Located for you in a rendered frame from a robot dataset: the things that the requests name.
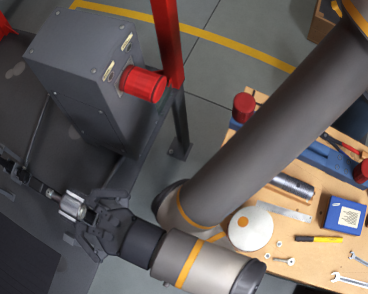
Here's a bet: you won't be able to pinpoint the silver metal tube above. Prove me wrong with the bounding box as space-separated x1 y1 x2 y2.
269 171 316 203

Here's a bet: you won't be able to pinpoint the silver finned knob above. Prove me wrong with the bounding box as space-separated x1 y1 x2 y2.
58 188 88 224

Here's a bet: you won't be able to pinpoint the red handled pliers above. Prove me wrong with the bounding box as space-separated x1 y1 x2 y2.
320 131 362 157

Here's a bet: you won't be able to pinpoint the red round knob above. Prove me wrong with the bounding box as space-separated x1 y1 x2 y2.
118 64 168 105

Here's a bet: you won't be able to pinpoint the red plastic object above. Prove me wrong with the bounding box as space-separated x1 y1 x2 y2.
0 10 20 43

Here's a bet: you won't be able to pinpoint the blue fixture block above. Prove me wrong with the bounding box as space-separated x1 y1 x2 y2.
228 114 368 191

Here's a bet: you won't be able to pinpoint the black ribbed panel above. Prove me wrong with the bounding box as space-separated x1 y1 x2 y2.
0 210 63 294

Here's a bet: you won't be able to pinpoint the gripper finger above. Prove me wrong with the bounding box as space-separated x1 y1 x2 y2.
84 188 132 218
73 218 111 264

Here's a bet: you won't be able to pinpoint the brown wooden crate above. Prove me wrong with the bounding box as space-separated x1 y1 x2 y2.
306 0 345 45

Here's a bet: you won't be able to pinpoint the red cylinder cap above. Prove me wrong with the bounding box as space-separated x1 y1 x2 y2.
352 158 368 185
231 91 257 124

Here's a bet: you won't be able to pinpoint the grey control box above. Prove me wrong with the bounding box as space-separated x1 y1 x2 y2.
22 7 169 162

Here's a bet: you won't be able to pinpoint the red and grey post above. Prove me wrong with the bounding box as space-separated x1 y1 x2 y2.
149 0 194 163

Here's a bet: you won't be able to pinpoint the blue box with label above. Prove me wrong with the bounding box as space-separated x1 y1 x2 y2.
322 195 368 237

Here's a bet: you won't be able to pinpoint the steel ruler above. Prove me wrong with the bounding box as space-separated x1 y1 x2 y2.
255 199 313 224

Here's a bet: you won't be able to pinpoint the small silver spanner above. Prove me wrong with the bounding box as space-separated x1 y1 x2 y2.
272 256 296 267

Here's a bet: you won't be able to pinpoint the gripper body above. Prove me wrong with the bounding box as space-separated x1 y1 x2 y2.
94 208 167 270

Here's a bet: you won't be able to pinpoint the thin grey rod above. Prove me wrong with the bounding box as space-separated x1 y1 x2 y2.
23 94 52 168

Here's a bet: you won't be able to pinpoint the yellow and black marker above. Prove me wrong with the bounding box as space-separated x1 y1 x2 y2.
294 234 344 244

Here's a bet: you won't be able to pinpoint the black lever rod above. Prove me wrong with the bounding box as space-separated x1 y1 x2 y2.
0 143 64 203

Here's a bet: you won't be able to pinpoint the dark blue cabinet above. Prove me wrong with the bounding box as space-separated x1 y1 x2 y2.
331 94 368 143

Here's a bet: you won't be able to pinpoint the small grey block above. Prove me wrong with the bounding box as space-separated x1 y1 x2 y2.
62 232 77 247

